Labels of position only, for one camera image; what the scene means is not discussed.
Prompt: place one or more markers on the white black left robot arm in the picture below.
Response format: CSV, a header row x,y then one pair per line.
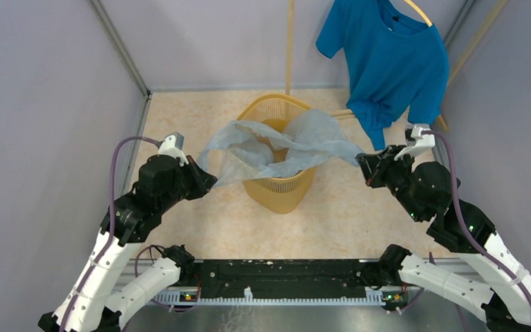
x,y
92,304

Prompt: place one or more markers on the grey metal corner rail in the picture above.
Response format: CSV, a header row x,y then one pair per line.
x,y
120,47

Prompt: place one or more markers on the wooden clothes rack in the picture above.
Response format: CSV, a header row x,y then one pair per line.
x,y
459,20

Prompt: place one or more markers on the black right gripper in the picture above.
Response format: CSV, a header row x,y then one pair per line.
x,y
370,162

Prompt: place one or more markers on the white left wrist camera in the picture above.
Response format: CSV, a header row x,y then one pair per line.
x,y
172,146

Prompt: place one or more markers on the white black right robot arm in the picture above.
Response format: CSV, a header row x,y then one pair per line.
x,y
501,298

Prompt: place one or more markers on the yellow slatted trash bin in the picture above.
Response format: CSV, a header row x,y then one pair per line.
x,y
279,195

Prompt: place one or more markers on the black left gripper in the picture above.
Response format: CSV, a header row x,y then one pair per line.
x,y
203,180

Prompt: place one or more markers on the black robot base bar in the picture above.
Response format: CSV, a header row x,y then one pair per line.
x,y
294,279

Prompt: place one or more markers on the blue t-shirt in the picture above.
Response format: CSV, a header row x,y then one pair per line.
x,y
396,64

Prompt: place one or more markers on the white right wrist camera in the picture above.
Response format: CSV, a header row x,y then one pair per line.
x,y
419,140

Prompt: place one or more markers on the light blue plastic trash bag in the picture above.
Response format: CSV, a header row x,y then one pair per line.
x,y
254,150

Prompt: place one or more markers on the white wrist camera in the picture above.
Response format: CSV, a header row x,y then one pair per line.
x,y
419,140
172,146

